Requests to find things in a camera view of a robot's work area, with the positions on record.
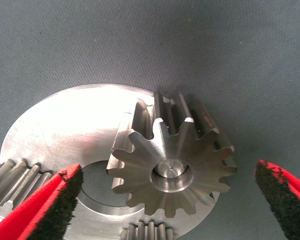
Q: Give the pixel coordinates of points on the dark grey table cloth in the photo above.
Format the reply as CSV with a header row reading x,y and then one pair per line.
x,y
215,50

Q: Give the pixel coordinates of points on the round metal plate with hole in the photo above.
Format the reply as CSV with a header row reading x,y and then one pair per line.
x,y
65,130

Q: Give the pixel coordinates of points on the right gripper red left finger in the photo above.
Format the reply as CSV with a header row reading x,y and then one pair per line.
x,y
35,215

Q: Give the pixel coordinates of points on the small shiny steel gear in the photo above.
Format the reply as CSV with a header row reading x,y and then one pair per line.
x,y
15,177
147,231

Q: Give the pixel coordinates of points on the large steel bevel gear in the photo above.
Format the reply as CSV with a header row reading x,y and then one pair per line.
x,y
180,155

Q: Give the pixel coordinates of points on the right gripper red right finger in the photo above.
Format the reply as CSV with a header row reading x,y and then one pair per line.
x,y
287,202

